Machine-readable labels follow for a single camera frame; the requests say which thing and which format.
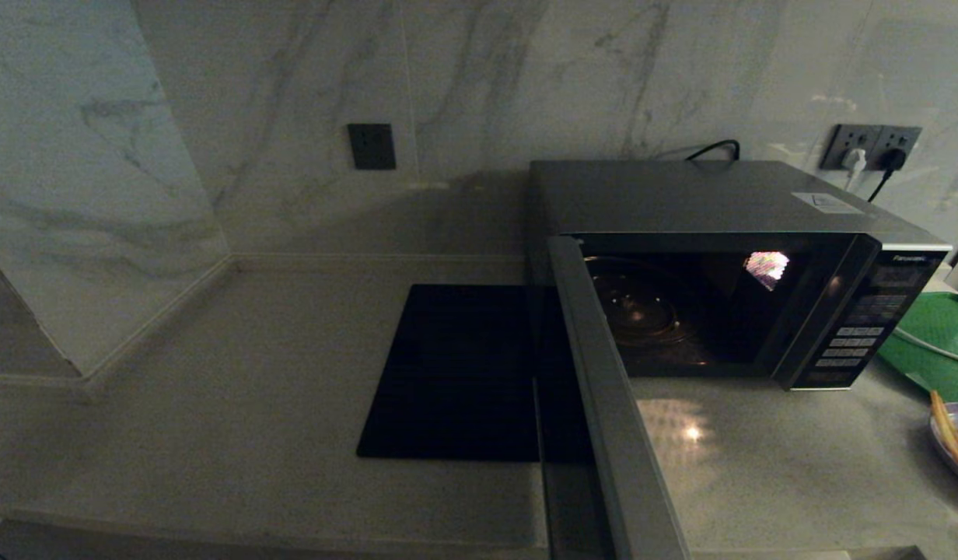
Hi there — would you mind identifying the green plastic tray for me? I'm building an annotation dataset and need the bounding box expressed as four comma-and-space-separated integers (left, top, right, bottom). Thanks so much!
876, 292, 958, 403

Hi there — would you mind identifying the black cable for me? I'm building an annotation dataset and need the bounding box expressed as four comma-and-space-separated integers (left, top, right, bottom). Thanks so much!
685, 140, 740, 163

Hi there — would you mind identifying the dark single wall socket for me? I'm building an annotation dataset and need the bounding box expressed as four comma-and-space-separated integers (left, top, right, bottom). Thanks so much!
348, 124, 397, 171

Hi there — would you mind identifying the grey double wall socket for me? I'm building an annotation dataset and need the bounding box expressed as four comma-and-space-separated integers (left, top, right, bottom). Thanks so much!
820, 125, 922, 173

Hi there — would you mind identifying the white plug with cable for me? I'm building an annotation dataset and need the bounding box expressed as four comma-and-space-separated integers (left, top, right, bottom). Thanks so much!
841, 149, 869, 193

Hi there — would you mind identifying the black square mat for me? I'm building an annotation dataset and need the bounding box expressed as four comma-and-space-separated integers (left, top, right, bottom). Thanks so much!
357, 284, 544, 461

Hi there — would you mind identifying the black plug with cable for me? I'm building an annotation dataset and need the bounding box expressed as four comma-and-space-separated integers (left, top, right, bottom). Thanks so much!
867, 149, 907, 205

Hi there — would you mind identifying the silver microwave oven body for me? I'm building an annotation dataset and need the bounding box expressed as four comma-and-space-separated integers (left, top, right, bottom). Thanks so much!
523, 159, 953, 391

